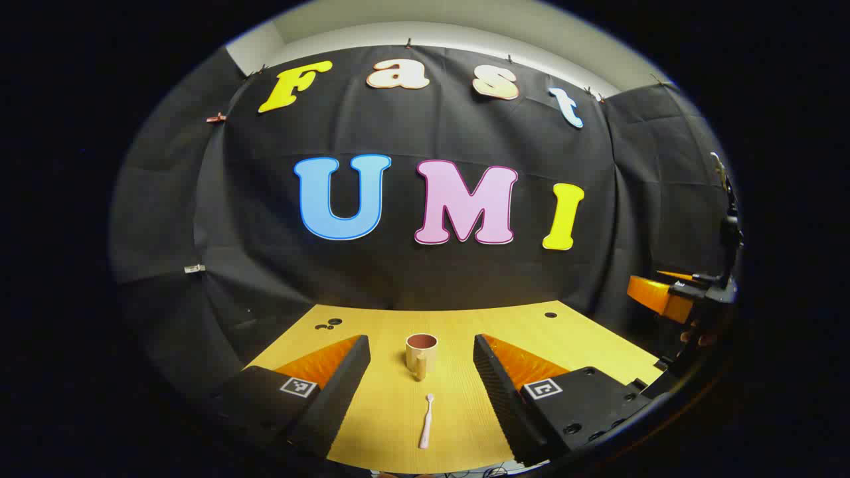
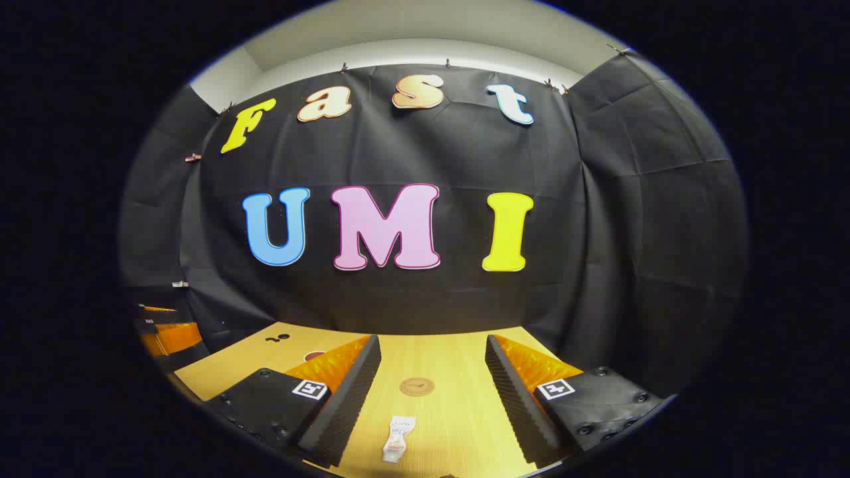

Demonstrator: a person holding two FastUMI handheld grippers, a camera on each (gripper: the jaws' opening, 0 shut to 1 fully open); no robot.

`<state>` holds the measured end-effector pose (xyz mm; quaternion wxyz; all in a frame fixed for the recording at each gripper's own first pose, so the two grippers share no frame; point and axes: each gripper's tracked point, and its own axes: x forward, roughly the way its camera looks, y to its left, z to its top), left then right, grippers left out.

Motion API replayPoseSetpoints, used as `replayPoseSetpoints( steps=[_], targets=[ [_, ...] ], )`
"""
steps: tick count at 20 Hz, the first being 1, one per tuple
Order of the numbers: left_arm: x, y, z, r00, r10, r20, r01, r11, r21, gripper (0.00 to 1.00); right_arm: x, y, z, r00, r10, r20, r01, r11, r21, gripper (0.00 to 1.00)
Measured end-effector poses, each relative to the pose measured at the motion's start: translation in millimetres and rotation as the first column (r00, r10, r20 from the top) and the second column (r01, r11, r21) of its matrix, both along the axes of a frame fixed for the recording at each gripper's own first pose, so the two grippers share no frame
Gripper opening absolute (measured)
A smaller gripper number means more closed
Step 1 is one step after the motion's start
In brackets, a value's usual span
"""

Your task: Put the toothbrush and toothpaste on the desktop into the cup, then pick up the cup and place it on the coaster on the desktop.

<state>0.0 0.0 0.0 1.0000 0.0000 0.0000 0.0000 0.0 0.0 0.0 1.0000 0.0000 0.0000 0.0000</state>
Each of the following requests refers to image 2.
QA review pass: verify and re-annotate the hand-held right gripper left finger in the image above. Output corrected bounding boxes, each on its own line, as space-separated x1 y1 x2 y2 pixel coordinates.
203 334 383 469

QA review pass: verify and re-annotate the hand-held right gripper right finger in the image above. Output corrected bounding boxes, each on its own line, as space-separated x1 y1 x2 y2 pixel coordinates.
485 334 665 465

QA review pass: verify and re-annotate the white toothpaste tube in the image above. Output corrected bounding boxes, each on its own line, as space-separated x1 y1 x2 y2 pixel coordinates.
381 416 418 464

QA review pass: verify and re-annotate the wooden desktop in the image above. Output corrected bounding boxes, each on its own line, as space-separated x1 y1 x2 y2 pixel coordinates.
174 322 585 478

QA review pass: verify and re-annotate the black backdrop cloth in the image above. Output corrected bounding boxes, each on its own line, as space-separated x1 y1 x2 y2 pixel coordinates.
120 50 750 399

